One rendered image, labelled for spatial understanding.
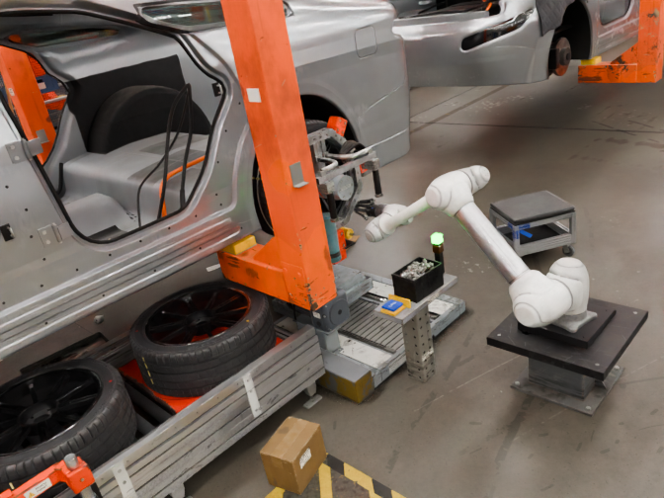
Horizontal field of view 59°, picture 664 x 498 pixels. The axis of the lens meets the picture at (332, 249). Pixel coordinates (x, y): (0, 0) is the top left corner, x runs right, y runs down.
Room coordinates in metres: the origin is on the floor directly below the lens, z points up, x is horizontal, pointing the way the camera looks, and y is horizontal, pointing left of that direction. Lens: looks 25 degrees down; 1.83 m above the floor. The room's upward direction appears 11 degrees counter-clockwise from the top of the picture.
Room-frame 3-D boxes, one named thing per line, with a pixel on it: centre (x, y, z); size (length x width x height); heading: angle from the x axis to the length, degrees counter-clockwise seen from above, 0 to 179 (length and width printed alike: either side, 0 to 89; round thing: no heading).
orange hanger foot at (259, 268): (2.60, 0.35, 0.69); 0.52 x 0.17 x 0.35; 41
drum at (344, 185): (2.92, -0.06, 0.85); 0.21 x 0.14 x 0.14; 41
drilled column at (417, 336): (2.34, -0.32, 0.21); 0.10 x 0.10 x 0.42; 41
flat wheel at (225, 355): (2.45, 0.68, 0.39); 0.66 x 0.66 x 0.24
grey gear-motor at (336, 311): (2.69, 0.16, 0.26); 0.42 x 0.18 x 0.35; 41
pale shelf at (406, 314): (2.36, -0.35, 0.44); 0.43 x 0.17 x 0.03; 131
